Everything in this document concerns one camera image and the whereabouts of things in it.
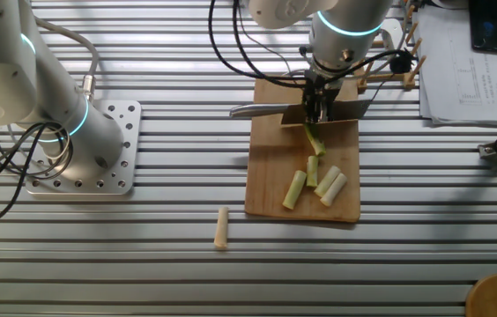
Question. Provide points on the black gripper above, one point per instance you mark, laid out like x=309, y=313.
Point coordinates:
x=319, y=90

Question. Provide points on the steel cleaver knife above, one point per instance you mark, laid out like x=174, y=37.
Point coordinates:
x=253, y=110

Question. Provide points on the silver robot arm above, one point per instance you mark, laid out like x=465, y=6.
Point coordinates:
x=2, y=66

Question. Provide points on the dark green scallion stalk piece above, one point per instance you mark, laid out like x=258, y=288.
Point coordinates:
x=316, y=143

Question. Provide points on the pale green scallion piece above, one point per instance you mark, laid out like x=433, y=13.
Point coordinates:
x=328, y=180

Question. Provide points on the short white scallion piece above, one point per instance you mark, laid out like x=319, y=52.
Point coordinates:
x=333, y=190

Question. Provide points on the wooden cutting board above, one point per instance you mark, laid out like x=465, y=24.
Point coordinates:
x=270, y=189

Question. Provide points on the wooden knife rack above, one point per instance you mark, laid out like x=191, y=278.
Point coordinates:
x=409, y=77

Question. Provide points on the white scallion root end piece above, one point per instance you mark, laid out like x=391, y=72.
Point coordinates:
x=221, y=229

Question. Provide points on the white paper sheets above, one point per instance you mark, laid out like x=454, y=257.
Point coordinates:
x=473, y=88

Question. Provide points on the black smartphone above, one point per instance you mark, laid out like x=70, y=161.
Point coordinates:
x=486, y=26

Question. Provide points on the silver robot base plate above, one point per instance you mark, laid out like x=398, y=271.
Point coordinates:
x=127, y=114

